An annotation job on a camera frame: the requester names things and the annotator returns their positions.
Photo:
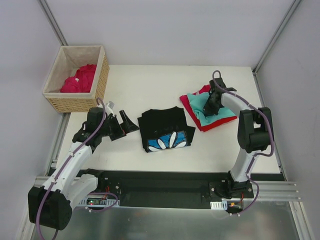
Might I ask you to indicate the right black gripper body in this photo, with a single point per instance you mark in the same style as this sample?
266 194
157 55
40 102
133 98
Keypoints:
213 101

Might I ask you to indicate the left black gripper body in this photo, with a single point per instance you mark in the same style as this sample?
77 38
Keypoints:
115 127

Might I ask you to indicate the teal t-shirt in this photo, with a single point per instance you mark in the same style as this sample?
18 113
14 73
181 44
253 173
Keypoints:
197 103

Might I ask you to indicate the red t-shirt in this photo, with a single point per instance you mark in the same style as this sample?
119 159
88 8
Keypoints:
185 102

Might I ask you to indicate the black daisy print t-shirt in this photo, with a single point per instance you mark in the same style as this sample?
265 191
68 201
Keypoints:
165 129

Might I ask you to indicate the wicker basket with liner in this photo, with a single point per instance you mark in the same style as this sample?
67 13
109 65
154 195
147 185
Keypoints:
69 59

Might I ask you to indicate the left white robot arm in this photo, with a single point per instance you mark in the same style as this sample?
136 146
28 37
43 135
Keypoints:
52 204

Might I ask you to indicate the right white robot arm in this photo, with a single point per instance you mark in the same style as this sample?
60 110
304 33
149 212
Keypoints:
255 135

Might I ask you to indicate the pink t-shirt in basket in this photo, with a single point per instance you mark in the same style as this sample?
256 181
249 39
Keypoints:
82 81

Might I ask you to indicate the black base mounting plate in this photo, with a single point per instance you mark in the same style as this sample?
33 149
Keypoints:
173 190

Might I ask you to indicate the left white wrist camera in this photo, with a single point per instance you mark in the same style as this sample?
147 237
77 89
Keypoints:
109 108

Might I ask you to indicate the left white cable duct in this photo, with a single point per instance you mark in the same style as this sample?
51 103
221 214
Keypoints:
99 202

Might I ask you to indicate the white cable duct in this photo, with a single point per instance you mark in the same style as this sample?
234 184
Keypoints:
219 205
99 202

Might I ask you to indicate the right white cable duct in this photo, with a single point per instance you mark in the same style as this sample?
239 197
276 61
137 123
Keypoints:
219 205

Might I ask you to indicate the right aluminium frame post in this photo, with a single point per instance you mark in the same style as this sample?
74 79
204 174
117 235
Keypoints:
281 27

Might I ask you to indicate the aluminium frame post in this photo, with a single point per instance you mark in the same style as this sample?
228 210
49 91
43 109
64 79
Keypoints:
281 27
53 22

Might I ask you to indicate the left aluminium frame post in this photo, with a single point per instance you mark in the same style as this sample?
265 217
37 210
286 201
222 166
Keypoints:
53 22

